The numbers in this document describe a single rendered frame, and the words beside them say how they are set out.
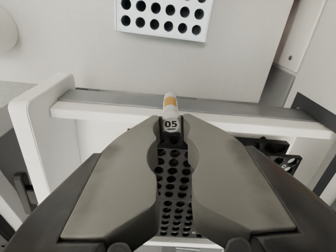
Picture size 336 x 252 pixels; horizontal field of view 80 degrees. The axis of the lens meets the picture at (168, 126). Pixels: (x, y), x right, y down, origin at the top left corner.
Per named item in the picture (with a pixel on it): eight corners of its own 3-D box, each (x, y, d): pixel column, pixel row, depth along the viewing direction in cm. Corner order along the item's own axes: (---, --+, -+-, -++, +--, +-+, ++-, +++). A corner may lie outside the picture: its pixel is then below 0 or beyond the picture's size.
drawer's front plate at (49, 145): (83, 210, 42) (59, 269, 32) (60, 70, 28) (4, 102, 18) (92, 211, 42) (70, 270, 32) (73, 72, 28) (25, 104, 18)
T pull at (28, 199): (31, 208, 29) (25, 216, 28) (17, 169, 26) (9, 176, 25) (56, 209, 30) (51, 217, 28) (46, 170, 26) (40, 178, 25)
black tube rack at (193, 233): (130, 201, 38) (123, 235, 32) (130, 119, 29) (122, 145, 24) (244, 208, 39) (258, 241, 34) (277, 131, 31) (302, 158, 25)
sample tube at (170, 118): (177, 104, 17) (180, 133, 13) (163, 104, 17) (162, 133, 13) (177, 90, 17) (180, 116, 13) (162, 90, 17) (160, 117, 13)
